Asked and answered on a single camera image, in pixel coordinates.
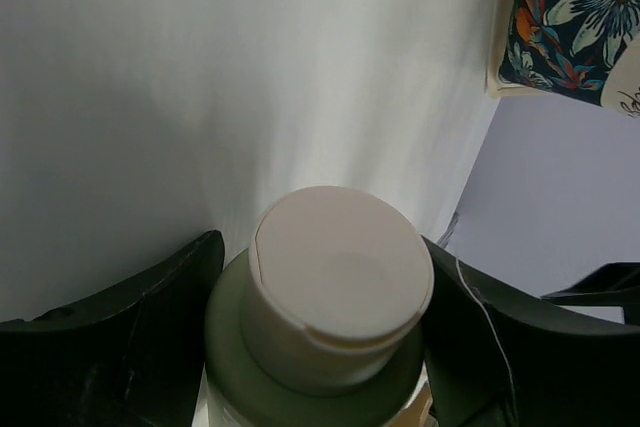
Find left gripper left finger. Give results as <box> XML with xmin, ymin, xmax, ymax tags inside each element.
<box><xmin>1</xmin><ymin>231</ymin><xmax>224</xmax><ymax>426</ymax></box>

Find pale bottle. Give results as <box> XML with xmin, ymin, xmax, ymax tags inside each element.
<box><xmin>204</xmin><ymin>186</ymin><xmax>435</xmax><ymax>426</ymax></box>

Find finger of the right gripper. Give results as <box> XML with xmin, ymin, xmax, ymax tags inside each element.
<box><xmin>542</xmin><ymin>262</ymin><xmax>640</xmax><ymax>322</ymax></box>

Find beige canvas tote bag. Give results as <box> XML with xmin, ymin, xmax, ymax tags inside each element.
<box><xmin>486</xmin><ymin>0</ymin><xmax>639</xmax><ymax>118</ymax></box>

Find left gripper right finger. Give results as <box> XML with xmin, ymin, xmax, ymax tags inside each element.
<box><xmin>422</xmin><ymin>243</ymin><xmax>639</xmax><ymax>426</ymax></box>

